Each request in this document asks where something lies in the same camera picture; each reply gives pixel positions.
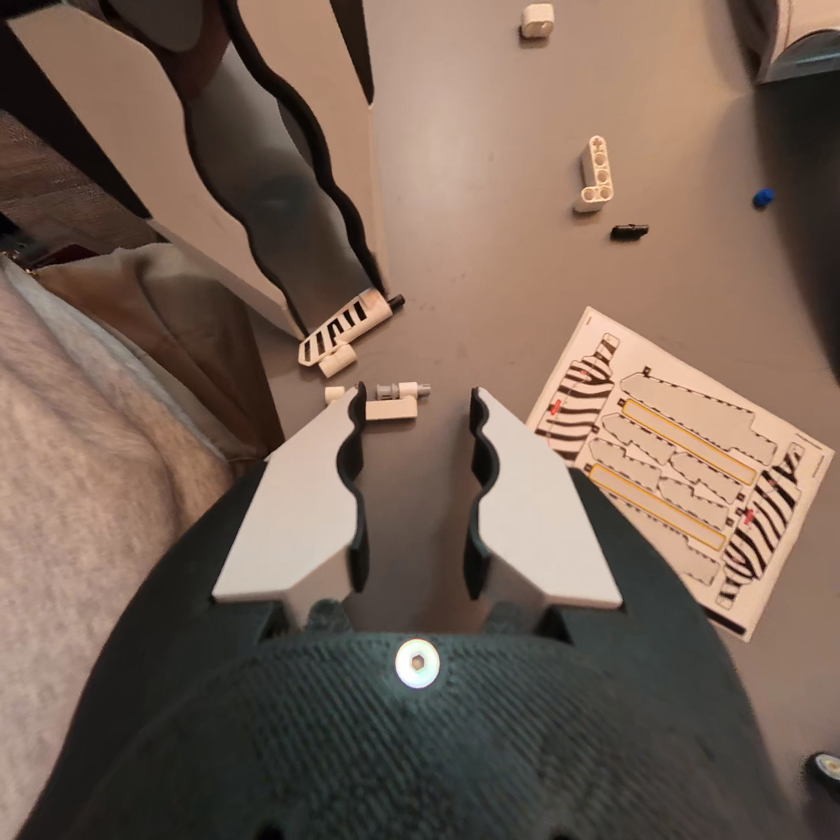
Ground zebra print sticker sheet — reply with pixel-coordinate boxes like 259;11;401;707
525;306;836;641

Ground zebra striped white lego panel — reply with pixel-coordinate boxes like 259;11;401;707
297;293;406;378

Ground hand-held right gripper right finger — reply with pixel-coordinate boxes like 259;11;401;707
463;387;624;627

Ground white bent lego liftarm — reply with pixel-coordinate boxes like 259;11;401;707
573;134;614;214

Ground open instruction booklet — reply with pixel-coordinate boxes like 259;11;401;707
728;0;840;86

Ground grey sweatshirt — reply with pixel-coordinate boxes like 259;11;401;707
0;259;263;840

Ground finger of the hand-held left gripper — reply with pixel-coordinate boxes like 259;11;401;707
5;0;309;341
218;0;395;299

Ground zebra striped lego vehicle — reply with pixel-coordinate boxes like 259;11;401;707
806;753;840;798

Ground beige trousers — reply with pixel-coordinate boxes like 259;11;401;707
39;243;290;460

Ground person's left hand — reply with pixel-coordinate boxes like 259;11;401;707
176;10;227;109

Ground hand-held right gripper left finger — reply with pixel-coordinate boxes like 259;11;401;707
211;381;370;627

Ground white lego beam assembly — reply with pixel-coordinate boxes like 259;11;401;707
325;379;434;422

